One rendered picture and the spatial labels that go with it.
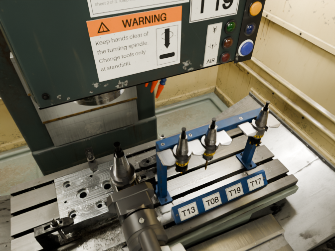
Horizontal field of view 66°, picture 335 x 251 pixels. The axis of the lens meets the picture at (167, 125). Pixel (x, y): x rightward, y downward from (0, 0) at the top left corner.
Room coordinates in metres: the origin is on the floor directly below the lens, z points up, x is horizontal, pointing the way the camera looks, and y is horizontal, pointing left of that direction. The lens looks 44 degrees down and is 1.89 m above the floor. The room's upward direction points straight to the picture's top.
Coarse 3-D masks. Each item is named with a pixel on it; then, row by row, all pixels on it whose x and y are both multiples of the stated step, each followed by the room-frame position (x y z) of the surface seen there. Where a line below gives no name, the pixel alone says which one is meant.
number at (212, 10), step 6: (210, 0) 0.46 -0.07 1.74; (216, 0) 0.46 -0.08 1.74; (222, 0) 0.47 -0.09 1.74; (228, 0) 0.47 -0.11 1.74; (234, 0) 0.48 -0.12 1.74; (210, 6) 0.46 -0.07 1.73; (216, 6) 0.47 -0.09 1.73; (222, 6) 0.47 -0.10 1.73; (228, 6) 0.48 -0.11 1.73; (234, 6) 0.48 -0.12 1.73; (210, 12) 0.46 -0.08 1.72; (216, 12) 0.47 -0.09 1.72; (222, 12) 0.47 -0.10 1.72
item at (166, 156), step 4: (168, 148) 0.59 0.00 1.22; (160, 152) 0.57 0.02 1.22; (164, 152) 0.57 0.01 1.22; (168, 152) 0.57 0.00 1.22; (172, 152) 0.57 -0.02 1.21; (160, 156) 0.55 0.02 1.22; (164, 156) 0.55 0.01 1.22; (168, 156) 0.55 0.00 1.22; (172, 156) 0.55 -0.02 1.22; (164, 160) 0.54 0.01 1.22; (168, 160) 0.54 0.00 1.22; (172, 160) 0.54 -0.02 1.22; (176, 160) 0.54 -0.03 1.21; (164, 164) 0.52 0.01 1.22; (168, 164) 0.52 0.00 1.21; (172, 164) 0.52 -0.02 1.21
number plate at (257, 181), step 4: (256, 176) 0.65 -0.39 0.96; (260, 176) 0.66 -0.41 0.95; (248, 180) 0.63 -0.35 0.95; (252, 180) 0.64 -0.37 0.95; (256, 180) 0.64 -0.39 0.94; (260, 180) 0.65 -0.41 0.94; (248, 184) 0.62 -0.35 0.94; (252, 184) 0.63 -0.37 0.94; (256, 184) 0.63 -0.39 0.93; (260, 184) 0.63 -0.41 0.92; (252, 188) 0.61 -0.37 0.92
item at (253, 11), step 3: (255, 3) 0.49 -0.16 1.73; (258, 3) 0.49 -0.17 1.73; (252, 6) 0.49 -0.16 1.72; (255, 6) 0.49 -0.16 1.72; (258, 6) 0.49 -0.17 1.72; (261, 6) 0.50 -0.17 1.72; (252, 9) 0.49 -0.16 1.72; (255, 9) 0.49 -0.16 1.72; (258, 9) 0.50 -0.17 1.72; (252, 12) 0.49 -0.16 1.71; (255, 12) 0.49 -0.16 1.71; (258, 12) 0.50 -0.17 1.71
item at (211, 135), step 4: (208, 128) 0.62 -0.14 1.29; (212, 128) 0.61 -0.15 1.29; (216, 128) 0.61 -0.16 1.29; (208, 132) 0.61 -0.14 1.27; (212, 132) 0.60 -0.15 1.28; (216, 132) 0.61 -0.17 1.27; (208, 136) 0.60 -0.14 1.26; (212, 136) 0.60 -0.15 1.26; (216, 136) 0.61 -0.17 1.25; (204, 140) 0.61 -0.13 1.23; (208, 140) 0.60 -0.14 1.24; (212, 140) 0.60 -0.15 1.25; (216, 140) 0.61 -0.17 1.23; (208, 144) 0.60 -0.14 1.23; (212, 144) 0.60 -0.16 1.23
